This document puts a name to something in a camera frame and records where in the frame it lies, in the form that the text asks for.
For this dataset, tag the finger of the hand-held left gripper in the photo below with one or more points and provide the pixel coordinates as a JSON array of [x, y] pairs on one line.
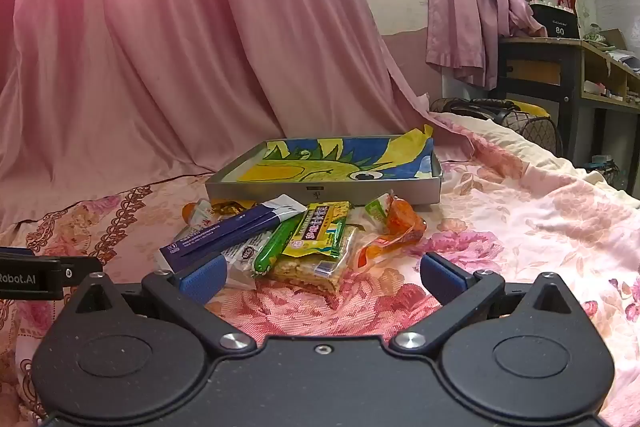
[[82, 268], [10, 253]]

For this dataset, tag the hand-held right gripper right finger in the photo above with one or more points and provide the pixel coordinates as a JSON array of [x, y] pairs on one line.
[[440, 281]]

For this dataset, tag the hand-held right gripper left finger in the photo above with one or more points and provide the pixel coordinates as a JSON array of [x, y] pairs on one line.
[[202, 281]]

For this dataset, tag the clear packet with white label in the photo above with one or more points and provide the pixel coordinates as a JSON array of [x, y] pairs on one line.
[[245, 257]]

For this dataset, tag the long purple snack packet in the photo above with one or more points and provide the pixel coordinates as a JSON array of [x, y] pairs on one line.
[[225, 232]]

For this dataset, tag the small orange fruit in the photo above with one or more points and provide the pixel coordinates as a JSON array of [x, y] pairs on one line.
[[197, 213]]

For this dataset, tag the orange snack packet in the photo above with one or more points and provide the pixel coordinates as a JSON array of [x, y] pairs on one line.
[[377, 253]]

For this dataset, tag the green sausage stick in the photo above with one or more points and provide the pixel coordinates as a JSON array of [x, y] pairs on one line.
[[272, 244]]

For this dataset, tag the puffed rice cake packet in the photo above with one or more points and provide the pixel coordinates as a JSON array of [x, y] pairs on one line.
[[310, 274]]

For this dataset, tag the grey shallow box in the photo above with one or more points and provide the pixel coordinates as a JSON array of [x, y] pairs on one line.
[[350, 194]]

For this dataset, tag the yellow green snack packet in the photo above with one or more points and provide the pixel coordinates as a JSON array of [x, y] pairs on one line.
[[317, 229]]

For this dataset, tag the black handbag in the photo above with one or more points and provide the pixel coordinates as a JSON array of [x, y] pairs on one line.
[[470, 107]]

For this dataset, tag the quilted grey bag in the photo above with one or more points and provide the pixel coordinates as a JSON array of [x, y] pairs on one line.
[[537, 132]]

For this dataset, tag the yellow cloth item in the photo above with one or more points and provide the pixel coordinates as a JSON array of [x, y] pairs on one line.
[[532, 108]]

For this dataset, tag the pink curtain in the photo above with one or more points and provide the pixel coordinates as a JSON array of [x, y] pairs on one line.
[[175, 57]]

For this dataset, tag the black box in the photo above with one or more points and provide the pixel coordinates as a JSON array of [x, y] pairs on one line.
[[550, 19]]

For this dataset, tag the wooden desk with black frame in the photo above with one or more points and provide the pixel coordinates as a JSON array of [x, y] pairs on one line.
[[570, 72]]

